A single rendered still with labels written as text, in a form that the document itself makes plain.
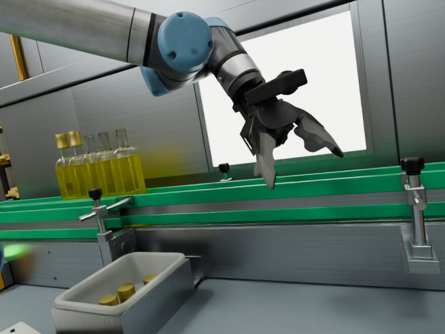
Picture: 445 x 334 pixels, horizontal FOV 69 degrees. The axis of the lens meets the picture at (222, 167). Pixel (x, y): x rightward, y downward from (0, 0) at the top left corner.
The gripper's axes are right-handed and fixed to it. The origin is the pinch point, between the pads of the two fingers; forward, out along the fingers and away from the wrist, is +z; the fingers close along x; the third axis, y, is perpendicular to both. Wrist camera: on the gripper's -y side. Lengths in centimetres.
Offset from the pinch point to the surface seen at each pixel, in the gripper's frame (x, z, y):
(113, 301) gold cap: 33.8, 0.3, 28.4
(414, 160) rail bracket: -10.0, 6.5, -7.6
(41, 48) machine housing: 28, -94, 52
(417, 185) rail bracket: -9.8, 9.6, -5.3
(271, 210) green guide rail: -1.5, -0.8, 20.8
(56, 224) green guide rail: 41, -27, 49
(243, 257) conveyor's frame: 6.1, 4.3, 29.7
